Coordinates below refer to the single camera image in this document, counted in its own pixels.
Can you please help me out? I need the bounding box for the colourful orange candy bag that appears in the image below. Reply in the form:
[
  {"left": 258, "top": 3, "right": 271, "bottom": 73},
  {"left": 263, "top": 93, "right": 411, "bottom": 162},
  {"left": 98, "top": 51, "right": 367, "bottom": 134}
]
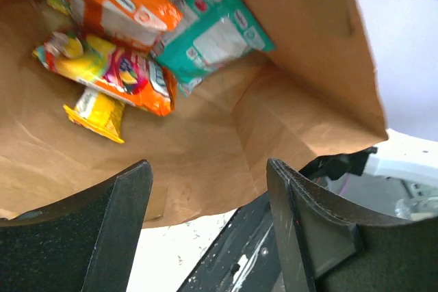
[{"left": 33, "top": 27, "right": 177, "bottom": 116}]

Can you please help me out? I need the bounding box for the teal white snack bag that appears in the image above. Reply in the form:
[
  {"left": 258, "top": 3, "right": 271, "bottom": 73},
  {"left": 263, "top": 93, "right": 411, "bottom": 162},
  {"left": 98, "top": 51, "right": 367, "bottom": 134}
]
[{"left": 153, "top": 0, "right": 274, "bottom": 95}]

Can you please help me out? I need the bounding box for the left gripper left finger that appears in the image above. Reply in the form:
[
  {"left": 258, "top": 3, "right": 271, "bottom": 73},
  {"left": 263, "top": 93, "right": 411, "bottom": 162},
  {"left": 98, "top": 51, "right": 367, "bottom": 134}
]
[{"left": 1, "top": 160, "right": 153, "bottom": 291}]

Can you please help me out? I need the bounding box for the orange white snack box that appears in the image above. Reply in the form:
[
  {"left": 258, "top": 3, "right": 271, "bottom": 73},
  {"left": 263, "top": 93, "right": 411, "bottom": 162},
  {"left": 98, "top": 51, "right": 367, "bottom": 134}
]
[{"left": 68, "top": 0, "right": 183, "bottom": 52}]

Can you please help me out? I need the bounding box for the yellow m&m's packet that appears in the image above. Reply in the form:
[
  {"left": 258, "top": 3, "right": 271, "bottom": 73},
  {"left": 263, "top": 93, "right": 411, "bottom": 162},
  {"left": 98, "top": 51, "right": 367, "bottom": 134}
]
[{"left": 63, "top": 88, "right": 125, "bottom": 144}]

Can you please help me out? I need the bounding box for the red brown paper bag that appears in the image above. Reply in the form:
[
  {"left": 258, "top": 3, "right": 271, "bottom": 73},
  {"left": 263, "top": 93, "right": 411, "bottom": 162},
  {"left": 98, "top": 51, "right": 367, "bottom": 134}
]
[{"left": 1, "top": 0, "right": 387, "bottom": 227}]

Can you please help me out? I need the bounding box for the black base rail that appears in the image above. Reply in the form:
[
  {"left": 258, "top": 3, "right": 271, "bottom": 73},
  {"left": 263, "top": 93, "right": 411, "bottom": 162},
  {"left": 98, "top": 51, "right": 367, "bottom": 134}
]
[{"left": 178, "top": 193, "right": 281, "bottom": 292}]

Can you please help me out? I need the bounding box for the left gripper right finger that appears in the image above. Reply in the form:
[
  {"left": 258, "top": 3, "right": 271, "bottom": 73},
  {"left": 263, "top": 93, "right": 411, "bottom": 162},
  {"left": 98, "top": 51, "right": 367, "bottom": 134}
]
[{"left": 266, "top": 159, "right": 437, "bottom": 291}]

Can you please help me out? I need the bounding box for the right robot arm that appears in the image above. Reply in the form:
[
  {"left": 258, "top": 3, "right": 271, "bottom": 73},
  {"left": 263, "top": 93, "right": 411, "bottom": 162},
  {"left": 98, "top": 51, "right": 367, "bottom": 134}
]
[{"left": 313, "top": 0, "right": 437, "bottom": 221}]

